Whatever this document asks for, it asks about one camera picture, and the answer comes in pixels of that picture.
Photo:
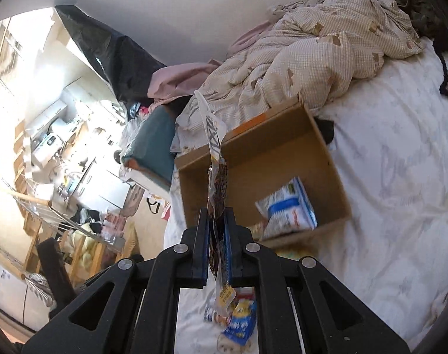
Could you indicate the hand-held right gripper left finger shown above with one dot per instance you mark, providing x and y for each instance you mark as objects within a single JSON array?
[{"x": 210, "y": 250}]

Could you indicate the teal cushion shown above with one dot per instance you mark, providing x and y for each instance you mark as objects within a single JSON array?
[{"x": 153, "y": 140}]

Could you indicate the pink blanket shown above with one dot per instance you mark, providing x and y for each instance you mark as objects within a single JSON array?
[{"x": 179, "y": 75}]

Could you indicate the white cabinet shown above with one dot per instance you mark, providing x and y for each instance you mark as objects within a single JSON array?
[{"x": 98, "y": 188}]

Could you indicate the large white snack bag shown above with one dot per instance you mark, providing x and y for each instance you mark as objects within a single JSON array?
[{"x": 286, "y": 210}]

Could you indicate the black plastic bag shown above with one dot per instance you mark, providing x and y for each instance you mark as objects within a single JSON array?
[{"x": 109, "y": 55}]

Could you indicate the white printed bed sheet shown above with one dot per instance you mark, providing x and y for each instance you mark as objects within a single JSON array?
[{"x": 393, "y": 191}]

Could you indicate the dark green cloth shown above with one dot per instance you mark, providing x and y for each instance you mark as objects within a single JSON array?
[{"x": 419, "y": 11}]

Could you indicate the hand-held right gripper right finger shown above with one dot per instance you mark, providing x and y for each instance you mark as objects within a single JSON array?
[{"x": 228, "y": 250}]

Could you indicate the metal drying rack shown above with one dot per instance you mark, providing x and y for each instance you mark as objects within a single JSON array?
[{"x": 80, "y": 230}]

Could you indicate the clear packet of dark snacks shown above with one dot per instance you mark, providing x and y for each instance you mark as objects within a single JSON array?
[{"x": 217, "y": 184}]

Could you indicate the brown cardboard box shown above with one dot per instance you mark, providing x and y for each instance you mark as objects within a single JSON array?
[{"x": 253, "y": 162}]

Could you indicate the small pale snack packet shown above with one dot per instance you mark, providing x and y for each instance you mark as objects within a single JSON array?
[{"x": 213, "y": 315}]

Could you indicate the beige checked quilt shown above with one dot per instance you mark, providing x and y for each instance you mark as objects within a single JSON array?
[{"x": 301, "y": 55}]

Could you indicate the wooden pole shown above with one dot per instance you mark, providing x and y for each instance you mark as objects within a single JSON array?
[{"x": 24, "y": 194}]

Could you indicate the blue yellow snack packet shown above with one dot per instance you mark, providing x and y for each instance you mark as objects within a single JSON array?
[{"x": 238, "y": 330}]

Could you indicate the red white snack packet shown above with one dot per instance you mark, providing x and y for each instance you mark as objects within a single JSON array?
[{"x": 246, "y": 294}]

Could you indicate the white ribbed object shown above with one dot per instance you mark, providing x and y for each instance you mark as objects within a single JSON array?
[{"x": 39, "y": 287}]

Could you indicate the white appliance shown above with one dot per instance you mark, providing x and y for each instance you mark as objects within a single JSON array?
[{"x": 47, "y": 136}]

